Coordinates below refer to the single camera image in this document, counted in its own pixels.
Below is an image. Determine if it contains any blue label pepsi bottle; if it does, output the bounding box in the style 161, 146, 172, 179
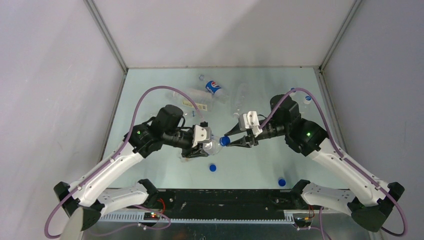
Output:
202, 136, 224, 156

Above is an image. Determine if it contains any blue bottle cap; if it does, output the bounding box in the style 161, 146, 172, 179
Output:
209, 164, 217, 172
219, 136, 231, 147
277, 178, 287, 187

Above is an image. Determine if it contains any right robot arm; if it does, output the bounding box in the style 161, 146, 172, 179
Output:
221, 94, 405, 232

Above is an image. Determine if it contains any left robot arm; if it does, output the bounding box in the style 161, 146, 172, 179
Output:
54, 104, 212, 231

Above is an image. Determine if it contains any small blue label bottle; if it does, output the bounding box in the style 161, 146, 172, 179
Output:
183, 110, 198, 118

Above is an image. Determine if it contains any clear unlabelled bottle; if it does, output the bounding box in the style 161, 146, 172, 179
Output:
230, 82, 249, 118

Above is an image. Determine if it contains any yellow label clear bottle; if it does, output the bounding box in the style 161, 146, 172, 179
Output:
165, 88, 214, 112

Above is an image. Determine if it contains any capped clear bottle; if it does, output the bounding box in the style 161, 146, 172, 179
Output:
289, 87, 297, 98
300, 95, 313, 106

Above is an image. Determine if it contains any pepsi logo bottle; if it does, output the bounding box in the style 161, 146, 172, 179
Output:
198, 74, 230, 104

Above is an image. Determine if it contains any left circuit board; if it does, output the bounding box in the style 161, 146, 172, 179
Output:
143, 212, 161, 221

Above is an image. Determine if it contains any circuit board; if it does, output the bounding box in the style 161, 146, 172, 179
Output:
293, 217, 314, 230
143, 212, 161, 221

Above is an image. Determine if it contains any right circuit board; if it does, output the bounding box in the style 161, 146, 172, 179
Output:
293, 217, 314, 230

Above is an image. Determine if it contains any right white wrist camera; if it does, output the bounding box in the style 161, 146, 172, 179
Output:
238, 110, 263, 137

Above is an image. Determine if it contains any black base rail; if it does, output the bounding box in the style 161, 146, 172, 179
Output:
158, 189, 308, 221

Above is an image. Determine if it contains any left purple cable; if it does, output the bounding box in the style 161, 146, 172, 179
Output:
44, 86, 205, 240

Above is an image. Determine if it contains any purple cable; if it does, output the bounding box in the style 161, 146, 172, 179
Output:
258, 88, 409, 237
44, 86, 205, 240

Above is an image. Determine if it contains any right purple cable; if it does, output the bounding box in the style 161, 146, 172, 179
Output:
258, 88, 409, 237

